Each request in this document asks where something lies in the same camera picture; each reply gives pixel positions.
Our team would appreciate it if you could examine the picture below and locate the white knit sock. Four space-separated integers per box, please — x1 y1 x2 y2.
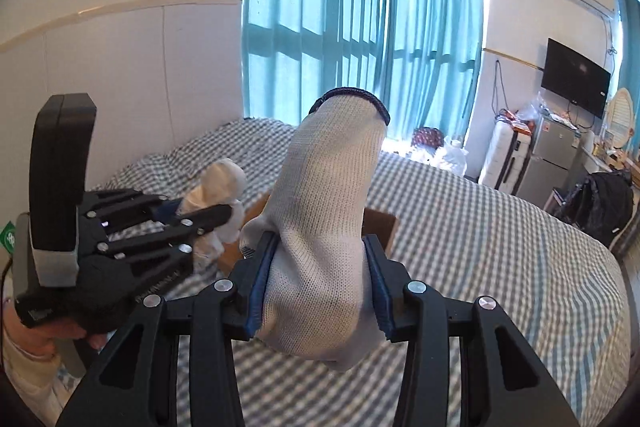
240 88 390 372

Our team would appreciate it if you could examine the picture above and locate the person left hand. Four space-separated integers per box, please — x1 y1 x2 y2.
2 301 107 357

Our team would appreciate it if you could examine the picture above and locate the teal curtain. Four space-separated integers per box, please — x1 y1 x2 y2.
241 0 382 124
381 0 484 140

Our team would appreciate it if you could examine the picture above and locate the black wall television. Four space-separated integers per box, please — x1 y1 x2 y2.
541 38 611 118

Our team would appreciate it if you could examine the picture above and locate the teal curtain right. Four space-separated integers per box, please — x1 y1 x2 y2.
381 0 484 140

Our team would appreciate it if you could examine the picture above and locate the white suitcase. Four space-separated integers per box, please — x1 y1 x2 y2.
478 120 532 194

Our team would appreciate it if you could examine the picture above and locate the brown cardboard box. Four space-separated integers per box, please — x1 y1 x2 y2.
217 190 400 275

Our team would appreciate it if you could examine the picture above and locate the small silver refrigerator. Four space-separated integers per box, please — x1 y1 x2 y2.
514 116 580 208

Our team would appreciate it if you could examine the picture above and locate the teal curtain left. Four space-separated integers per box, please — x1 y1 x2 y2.
241 0 382 124

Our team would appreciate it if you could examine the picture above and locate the red patterned bag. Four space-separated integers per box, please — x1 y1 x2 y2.
411 127 445 150

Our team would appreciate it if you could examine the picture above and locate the black backpack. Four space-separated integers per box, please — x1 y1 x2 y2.
556 170 634 247

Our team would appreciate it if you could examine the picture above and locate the checkered bed duvet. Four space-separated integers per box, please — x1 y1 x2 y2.
84 116 634 427

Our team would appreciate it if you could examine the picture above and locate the beige lace cloth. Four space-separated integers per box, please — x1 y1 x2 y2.
177 158 246 272

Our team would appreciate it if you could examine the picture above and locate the teal curtain far window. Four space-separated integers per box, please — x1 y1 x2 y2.
617 0 640 112

